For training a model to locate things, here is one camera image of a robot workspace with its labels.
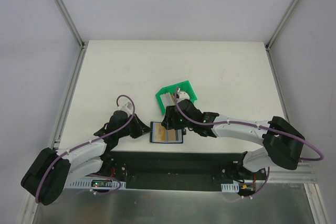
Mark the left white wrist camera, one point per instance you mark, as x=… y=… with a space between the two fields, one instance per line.
x=127 y=107

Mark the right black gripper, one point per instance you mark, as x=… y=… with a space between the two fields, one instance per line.
x=170 y=118

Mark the left white cable duct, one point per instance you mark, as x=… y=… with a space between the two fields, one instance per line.
x=87 y=183

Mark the green plastic bin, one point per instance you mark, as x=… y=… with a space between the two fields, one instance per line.
x=166 y=96

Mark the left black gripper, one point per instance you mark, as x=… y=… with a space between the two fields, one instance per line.
x=135 y=129

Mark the white cable duct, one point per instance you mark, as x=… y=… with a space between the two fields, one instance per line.
x=87 y=183
x=230 y=188

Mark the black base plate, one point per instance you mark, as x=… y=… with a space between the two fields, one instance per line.
x=176 y=171

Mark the right white cable duct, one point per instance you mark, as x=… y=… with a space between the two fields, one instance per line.
x=230 y=188

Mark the aluminium frame rail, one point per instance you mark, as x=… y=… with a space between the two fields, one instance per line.
x=304 y=174

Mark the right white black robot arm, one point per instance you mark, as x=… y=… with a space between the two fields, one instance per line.
x=280 y=143

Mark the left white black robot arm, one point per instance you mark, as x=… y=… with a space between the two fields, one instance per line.
x=52 y=170

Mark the black leather card holder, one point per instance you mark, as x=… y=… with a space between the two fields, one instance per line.
x=179 y=135

